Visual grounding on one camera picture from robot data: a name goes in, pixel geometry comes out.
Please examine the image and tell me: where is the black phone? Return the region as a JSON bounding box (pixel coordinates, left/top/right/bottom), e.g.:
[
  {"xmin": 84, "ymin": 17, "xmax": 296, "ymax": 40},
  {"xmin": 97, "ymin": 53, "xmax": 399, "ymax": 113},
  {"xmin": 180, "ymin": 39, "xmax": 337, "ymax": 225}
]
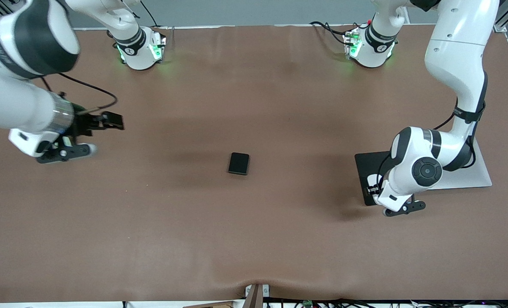
[{"xmin": 228, "ymin": 152, "xmax": 250, "ymax": 176}]

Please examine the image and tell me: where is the black mouse pad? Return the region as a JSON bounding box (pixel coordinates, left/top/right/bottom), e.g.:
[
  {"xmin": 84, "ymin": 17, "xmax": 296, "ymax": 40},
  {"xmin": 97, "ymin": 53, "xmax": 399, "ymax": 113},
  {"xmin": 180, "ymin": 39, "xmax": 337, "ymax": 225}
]
[{"xmin": 354, "ymin": 151, "xmax": 398, "ymax": 207}]

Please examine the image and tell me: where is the silver laptop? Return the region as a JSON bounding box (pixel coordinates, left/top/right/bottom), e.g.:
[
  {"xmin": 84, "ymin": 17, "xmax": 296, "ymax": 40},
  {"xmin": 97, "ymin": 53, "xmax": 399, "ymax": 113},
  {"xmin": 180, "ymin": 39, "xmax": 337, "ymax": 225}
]
[{"xmin": 427, "ymin": 138, "xmax": 493, "ymax": 190}]

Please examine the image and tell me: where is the brown table cover mat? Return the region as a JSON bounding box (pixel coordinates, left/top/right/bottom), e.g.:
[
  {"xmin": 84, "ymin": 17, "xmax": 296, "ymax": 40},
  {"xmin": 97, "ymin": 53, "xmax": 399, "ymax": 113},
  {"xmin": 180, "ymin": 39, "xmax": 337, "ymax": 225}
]
[{"xmin": 0, "ymin": 24, "xmax": 508, "ymax": 303}]

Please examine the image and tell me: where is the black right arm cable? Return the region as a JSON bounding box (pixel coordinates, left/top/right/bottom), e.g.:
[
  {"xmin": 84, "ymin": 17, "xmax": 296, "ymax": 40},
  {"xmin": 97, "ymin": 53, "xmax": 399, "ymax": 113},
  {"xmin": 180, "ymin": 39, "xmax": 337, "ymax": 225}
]
[{"xmin": 43, "ymin": 73, "xmax": 119, "ymax": 113}]

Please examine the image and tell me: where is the black base cable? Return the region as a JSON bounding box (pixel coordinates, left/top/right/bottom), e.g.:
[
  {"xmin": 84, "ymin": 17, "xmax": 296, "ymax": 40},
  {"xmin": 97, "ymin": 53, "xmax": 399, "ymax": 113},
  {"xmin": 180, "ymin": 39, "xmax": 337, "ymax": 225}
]
[
  {"xmin": 309, "ymin": 21, "xmax": 368, "ymax": 45},
  {"xmin": 140, "ymin": 0, "xmax": 159, "ymax": 28}
]

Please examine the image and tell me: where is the metal table edge bracket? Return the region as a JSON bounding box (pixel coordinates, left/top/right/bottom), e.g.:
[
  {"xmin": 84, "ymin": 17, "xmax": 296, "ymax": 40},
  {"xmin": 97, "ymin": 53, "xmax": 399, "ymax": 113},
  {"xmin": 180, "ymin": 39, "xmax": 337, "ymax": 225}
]
[{"xmin": 244, "ymin": 283, "xmax": 270, "ymax": 308}]

